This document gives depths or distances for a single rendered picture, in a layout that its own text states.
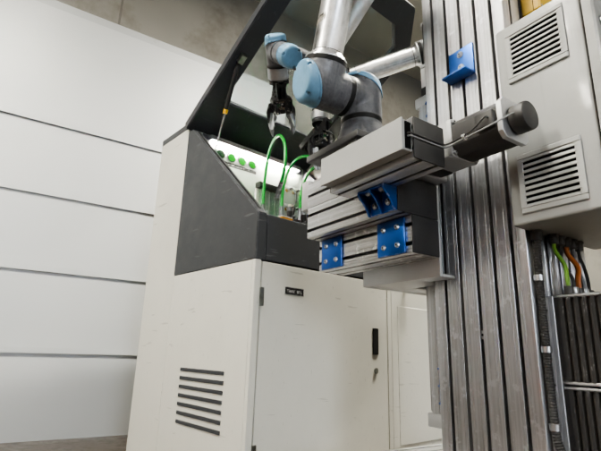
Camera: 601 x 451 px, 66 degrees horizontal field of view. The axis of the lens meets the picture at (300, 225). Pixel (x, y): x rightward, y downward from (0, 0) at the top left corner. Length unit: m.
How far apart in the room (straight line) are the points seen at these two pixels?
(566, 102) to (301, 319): 1.02
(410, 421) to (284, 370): 0.69
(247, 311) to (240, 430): 0.35
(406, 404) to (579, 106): 1.37
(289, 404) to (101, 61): 2.66
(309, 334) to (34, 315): 1.81
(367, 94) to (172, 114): 2.35
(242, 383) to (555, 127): 1.09
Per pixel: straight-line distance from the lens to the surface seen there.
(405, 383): 2.03
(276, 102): 1.71
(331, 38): 1.32
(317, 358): 1.66
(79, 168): 3.20
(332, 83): 1.27
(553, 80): 1.10
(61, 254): 3.06
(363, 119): 1.29
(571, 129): 1.04
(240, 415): 1.52
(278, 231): 1.58
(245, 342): 1.50
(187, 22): 4.01
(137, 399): 2.19
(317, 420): 1.68
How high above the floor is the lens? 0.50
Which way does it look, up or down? 15 degrees up
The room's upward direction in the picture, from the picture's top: 2 degrees clockwise
